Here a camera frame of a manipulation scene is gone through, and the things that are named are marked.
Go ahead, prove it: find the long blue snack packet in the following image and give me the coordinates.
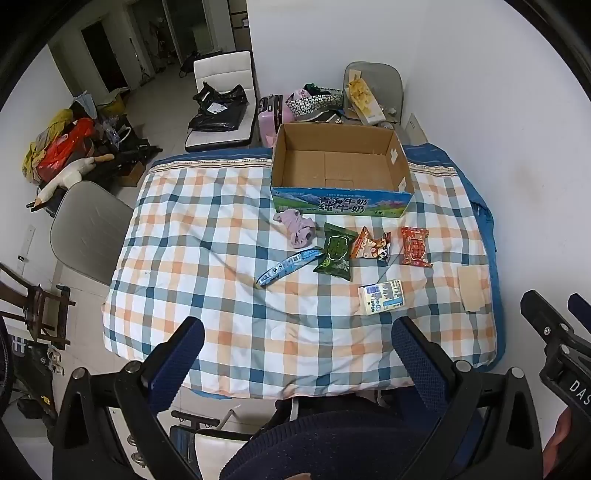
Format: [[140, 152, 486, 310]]
[[255, 248, 324, 288]]

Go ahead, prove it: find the white blue small box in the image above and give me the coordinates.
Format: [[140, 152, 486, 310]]
[[359, 279, 406, 316]]

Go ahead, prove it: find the black plastic bag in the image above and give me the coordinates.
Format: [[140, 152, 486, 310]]
[[187, 82, 250, 134]]

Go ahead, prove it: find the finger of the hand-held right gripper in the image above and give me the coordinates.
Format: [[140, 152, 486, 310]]
[[520, 290, 577, 346], [567, 293, 591, 326]]

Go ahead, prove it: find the person's right hand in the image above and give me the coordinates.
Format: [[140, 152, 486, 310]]
[[542, 406, 591, 480]]

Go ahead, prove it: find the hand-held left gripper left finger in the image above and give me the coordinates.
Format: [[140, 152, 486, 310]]
[[52, 316, 206, 480]]

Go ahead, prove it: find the small brown cardboard box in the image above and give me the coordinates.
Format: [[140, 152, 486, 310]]
[[121, 161, 147, 188]]

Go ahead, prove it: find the red snack packet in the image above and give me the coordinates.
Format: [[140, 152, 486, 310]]
[[400, 226, 434, 268]]

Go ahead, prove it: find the orange snack packet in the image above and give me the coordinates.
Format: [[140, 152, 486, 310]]
[[350, 226, 392, 264]]

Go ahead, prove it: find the white goose plush toy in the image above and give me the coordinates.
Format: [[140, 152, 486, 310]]
[[27, 154, 114, 211]]

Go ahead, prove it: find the pink suitcase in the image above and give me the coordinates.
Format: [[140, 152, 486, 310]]
[[257, 93, 296, 147]]

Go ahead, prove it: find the open cardboard box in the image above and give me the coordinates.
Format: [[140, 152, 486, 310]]
[[269, 122, 415, 217]]

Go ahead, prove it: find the purple crumpled cloth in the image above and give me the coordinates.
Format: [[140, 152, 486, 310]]
[[272, 209, 317, 249]]

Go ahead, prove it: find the black equipment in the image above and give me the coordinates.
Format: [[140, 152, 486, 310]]
[[0, 318, 62, 431]]

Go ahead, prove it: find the grey chair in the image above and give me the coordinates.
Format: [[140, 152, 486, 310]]
[[342, 61, 405, 131], [50, 181, 136, 286]]

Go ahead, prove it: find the white chair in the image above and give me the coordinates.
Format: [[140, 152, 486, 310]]
[[185, 51, 257, 153], [168, 406, 264, 480]]

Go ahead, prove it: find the checkered blanket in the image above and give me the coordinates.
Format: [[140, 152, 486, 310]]
[[102, 143, 504, 400]]

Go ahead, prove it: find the black and white patterned bag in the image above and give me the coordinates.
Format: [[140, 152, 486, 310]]
[[286, 88, 345, 123]]

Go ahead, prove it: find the yellow snack bag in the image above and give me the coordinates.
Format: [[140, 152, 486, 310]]
[[345, 69, 385, 125]]

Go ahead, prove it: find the person's dark clothing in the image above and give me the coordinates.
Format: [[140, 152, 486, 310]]
[[219, 397, 467, 480]]

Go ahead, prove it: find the green snack packet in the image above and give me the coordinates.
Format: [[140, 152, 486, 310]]
[[313, 222, 358, 282]]

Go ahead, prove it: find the red plastic bag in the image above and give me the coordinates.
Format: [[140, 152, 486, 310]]
[[37, 117, 96, 181]]

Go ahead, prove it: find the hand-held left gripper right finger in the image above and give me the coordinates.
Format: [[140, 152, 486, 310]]
[[392, 316, 544, 480]]

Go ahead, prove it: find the dark wooden chair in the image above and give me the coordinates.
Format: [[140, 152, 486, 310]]
[[0, 263, 77, 350]]

